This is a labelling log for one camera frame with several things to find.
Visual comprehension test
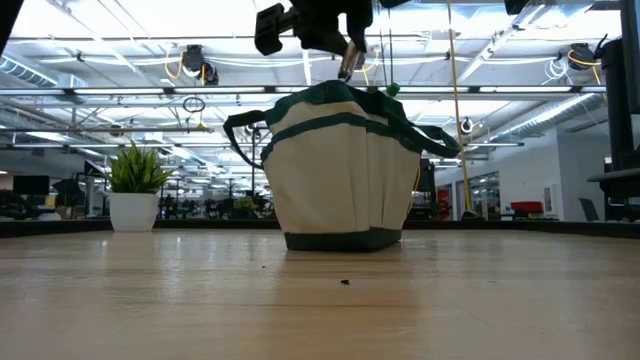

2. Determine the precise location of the silver ventilation duct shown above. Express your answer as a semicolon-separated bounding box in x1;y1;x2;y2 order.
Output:
0;52;61;90
492;93;609;142

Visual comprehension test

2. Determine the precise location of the long ceiling light strip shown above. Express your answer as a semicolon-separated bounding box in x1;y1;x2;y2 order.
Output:
72;87;266;96
477;86;574;95

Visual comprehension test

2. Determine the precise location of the black monitor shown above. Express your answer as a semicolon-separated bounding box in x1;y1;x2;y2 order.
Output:
12;174;51;197

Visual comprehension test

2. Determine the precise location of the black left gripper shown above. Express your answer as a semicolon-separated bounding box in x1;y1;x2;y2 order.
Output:
289;0;374;56

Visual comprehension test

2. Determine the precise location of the green plant in white pot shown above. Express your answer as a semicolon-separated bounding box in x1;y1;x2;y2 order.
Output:
102;141;175;234

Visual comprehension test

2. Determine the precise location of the cream green canvas gardening bag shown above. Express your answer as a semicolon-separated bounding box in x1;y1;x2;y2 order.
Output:
222;79;462;253

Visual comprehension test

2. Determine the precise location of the red box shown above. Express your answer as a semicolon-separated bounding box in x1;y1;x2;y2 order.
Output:
509;201;545;215

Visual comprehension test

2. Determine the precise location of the black ceiling cable reel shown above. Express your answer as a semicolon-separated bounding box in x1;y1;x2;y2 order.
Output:
567;42;602;86
179;44;220;87

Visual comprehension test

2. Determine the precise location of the yellow hanging power cord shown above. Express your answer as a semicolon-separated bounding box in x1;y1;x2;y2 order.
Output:
446;0;474;214

